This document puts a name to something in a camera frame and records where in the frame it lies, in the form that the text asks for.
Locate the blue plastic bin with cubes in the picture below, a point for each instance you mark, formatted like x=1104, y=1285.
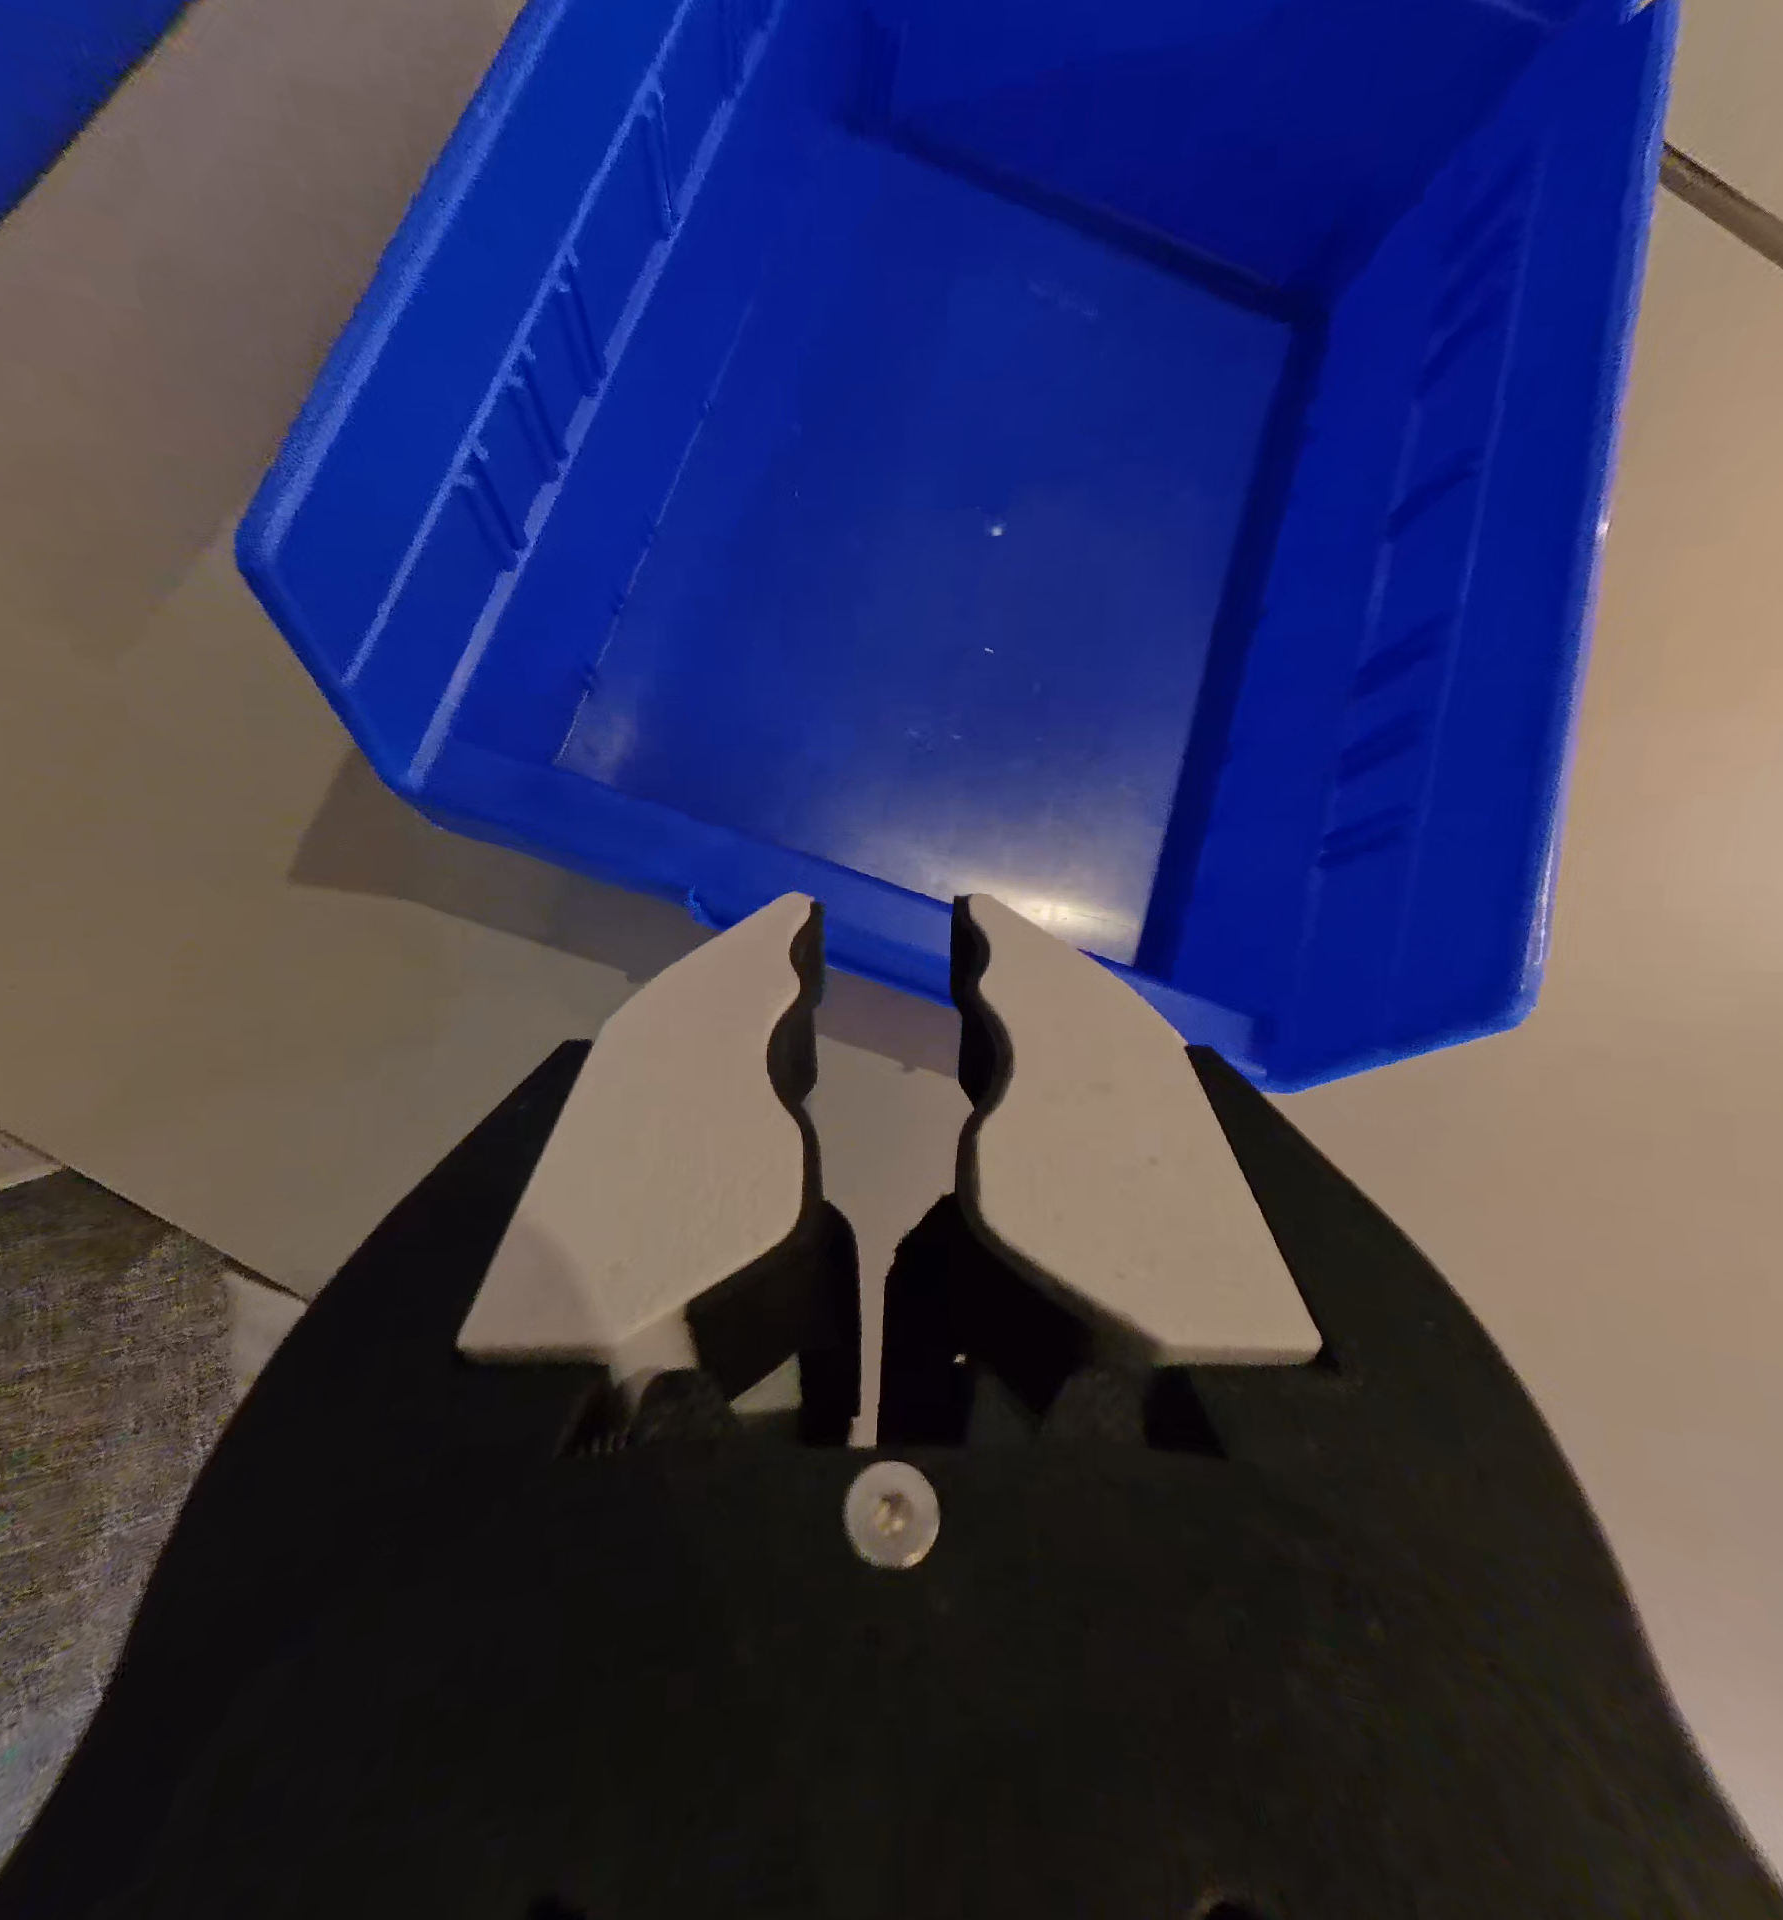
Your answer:
x=907, y=527

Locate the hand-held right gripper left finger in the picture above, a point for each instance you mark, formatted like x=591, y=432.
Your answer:
x=652, y=1185

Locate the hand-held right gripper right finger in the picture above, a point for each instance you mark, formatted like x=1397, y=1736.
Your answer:
x=1130, y=1185

